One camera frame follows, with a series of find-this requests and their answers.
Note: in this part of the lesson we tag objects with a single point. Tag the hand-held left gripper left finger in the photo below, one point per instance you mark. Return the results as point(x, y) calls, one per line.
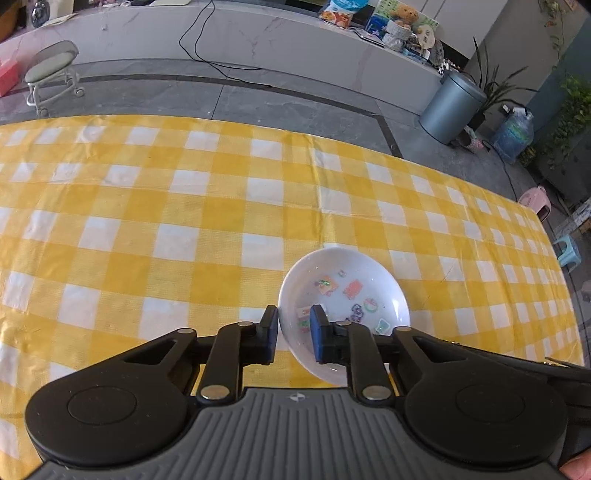
point(272, 337)

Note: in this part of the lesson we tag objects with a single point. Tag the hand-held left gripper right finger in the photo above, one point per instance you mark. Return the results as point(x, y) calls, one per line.
point(316, 332)

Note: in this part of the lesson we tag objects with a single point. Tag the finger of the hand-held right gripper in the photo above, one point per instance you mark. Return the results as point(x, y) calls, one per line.
point(508, 357)

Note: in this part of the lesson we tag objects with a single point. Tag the small white patterned plate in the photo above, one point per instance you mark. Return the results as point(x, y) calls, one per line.
point(364, 277)

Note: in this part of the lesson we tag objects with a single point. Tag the person's right hand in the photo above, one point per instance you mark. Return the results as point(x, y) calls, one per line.
point(579, 468)

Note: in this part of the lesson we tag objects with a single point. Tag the blue plastic stool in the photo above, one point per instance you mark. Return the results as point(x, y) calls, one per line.
point(567, 249)

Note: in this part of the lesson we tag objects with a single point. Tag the pink plastic stool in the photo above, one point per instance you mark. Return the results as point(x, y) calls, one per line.
point(533, 198)

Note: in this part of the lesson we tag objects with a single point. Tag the yellow checkered tablecloth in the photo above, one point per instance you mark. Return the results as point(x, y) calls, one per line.
point(161, 207)

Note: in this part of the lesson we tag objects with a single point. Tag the small colourful bag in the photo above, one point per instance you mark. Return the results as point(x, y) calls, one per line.
point(472, 141)

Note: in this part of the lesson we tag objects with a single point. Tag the blue water jug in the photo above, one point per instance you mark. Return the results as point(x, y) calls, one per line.
point(512, 136)

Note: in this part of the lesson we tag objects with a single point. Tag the leafy green plant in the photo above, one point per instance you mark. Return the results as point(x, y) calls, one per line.
point(570, 120)

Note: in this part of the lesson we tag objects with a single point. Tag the grey trash can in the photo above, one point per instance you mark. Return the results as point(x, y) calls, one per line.
point(450, 108)

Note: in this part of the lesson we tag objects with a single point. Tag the tall potted plant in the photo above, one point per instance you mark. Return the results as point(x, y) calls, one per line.
point(496, 87)

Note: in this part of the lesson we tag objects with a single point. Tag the white marble media console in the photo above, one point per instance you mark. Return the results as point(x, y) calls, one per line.
point(286, 41)

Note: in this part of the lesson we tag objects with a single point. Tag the white woven basket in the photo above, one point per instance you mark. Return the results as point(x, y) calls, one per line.
point(398, 37)

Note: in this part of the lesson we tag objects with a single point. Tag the round hand fan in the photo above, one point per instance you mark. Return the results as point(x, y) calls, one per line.
point(425, 37)

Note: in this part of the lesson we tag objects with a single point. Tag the blue snack bag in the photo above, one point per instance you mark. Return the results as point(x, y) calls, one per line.
point(341, 11)

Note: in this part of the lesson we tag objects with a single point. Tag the green printed card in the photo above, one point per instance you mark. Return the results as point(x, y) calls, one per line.
point(383, 14)

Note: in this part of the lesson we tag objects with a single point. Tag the brown teddy bear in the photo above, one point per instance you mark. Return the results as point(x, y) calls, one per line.
point(406, 16)

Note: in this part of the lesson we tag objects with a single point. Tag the small padded stool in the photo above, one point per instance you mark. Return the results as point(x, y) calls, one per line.
point(48, 60)

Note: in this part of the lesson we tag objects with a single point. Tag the pink box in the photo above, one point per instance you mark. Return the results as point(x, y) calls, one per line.
point(8, 76)

